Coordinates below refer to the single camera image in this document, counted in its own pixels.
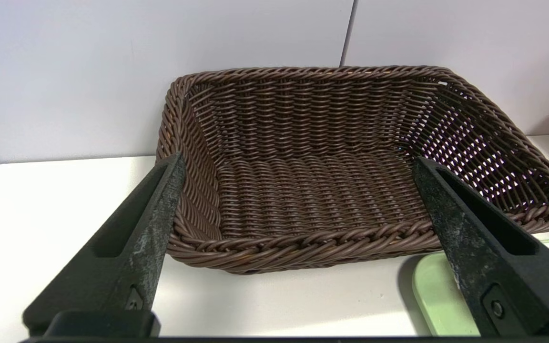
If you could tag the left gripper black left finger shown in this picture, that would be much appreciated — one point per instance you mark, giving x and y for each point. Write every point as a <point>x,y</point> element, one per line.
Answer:
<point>122,267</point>

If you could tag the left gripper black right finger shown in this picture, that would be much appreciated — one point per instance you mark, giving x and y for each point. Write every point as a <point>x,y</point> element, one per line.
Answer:
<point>493,267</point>

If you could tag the dark brown wicker basket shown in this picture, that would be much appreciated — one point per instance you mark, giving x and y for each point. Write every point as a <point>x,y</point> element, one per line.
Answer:
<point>322,190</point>

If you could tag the light green plastic tray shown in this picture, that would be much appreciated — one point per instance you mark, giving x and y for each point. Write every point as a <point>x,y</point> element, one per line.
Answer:
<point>439,300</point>

